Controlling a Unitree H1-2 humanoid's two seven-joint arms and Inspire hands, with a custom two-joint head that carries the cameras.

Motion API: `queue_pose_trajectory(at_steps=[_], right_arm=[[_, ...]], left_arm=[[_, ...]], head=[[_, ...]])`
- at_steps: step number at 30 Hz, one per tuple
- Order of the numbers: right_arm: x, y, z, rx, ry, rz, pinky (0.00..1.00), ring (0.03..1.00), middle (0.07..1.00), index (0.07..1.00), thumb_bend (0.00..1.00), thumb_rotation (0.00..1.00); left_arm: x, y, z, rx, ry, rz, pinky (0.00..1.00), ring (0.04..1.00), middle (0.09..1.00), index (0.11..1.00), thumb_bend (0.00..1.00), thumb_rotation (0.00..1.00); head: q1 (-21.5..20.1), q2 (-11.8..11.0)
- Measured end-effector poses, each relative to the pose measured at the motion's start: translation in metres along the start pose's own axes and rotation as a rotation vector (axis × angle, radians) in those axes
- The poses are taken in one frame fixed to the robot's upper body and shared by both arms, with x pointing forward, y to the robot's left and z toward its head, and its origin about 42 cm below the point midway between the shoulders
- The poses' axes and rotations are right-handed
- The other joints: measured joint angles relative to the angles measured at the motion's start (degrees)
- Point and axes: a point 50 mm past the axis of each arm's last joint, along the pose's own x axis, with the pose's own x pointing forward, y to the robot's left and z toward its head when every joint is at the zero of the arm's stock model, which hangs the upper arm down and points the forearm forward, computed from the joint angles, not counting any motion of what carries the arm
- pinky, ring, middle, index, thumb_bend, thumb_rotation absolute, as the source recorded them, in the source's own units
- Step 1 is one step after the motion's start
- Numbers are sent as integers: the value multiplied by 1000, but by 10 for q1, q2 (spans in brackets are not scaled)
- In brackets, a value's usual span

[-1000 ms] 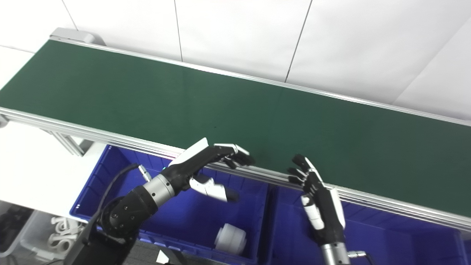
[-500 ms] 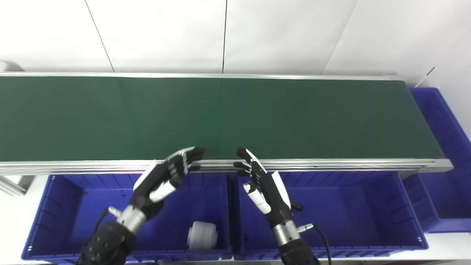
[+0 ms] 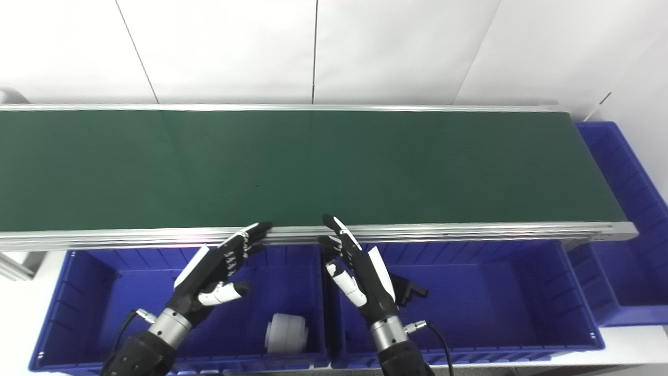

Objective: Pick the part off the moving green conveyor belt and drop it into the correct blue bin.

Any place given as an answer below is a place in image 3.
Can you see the grey conveyor motor cover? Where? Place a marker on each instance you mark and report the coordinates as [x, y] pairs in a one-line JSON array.
[[10, 96]]

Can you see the green conveyor belt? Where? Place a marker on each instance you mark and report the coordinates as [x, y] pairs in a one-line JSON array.
[[469, 231], [334, 167]]

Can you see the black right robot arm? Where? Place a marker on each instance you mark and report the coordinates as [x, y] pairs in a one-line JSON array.
[[399, 355]]

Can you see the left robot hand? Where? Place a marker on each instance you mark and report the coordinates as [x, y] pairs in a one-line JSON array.
[[201, 284]]

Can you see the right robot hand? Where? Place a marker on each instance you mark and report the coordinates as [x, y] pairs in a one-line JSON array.
[[370, 287]]

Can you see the blue plastic bin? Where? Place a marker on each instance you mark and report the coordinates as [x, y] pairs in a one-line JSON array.
[[104, 303], [626, 209], [496, 303]]

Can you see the aluminium conveyor support leg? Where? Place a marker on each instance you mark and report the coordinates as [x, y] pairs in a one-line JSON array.
[[15, 266]]

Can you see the white plastic part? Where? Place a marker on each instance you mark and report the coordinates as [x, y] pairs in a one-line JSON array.
[[287, 334]]

